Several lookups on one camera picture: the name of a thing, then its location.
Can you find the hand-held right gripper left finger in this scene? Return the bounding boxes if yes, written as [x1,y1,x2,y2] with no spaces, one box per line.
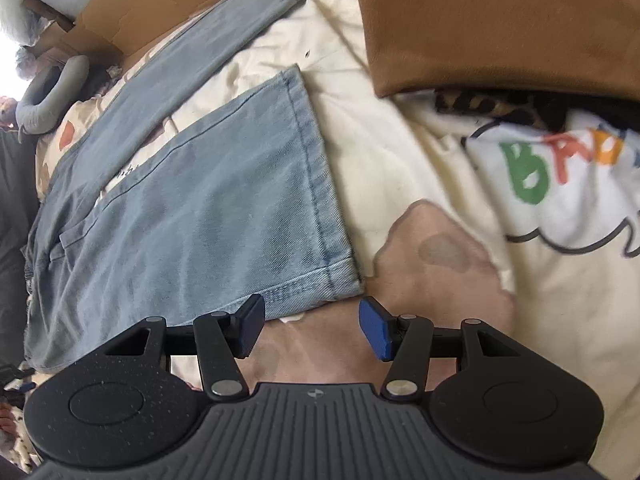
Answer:
[102,294,266,402]

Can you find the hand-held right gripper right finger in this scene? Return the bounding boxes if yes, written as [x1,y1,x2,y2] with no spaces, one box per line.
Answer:
[359,296,532,402]

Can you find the light blue denim jeans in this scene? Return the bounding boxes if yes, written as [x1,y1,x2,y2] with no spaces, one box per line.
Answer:
[22,0,366,374]

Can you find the cream bear print bedsheet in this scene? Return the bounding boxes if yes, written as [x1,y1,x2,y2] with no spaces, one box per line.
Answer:
[32,0,640,480]

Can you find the white shirt with colourful print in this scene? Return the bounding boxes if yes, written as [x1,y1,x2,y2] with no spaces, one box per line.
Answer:
[462,110,640,259]

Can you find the leopard print cloth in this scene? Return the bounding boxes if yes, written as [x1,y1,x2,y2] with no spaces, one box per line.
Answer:
[434,87,640,133]

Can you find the dark grey duvet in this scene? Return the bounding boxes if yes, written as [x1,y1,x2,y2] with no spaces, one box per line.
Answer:
[0,130,40,361]

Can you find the grey neck pillow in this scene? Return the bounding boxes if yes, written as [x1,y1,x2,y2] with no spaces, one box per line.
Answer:
[15,54,91,136]

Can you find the brown cloth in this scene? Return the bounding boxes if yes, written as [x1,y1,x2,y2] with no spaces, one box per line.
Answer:
[354,0,640,100]

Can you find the brown plush toy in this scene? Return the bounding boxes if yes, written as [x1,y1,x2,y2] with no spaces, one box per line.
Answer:
[0,95,21,131]

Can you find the brown cardboard sheet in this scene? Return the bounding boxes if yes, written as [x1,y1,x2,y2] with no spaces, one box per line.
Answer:
[22,0,273,70]

